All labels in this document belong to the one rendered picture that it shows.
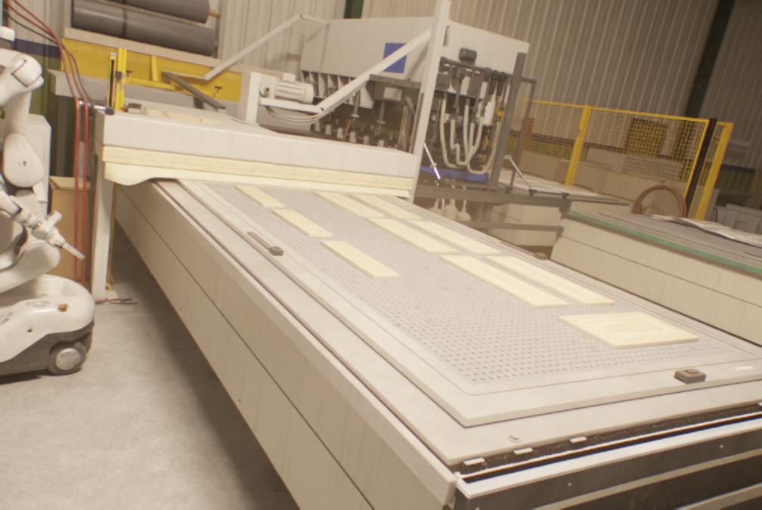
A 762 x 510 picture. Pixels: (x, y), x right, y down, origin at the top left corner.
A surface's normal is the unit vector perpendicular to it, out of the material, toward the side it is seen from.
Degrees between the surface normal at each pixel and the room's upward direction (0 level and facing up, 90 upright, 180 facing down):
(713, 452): 90
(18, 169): 91
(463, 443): 0
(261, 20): 90
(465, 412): 0
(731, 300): 90
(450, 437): 0
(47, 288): 74
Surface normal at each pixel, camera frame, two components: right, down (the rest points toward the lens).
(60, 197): 0.53, 0.28
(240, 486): 0.18, -0.96
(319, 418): -0.84, -0.03
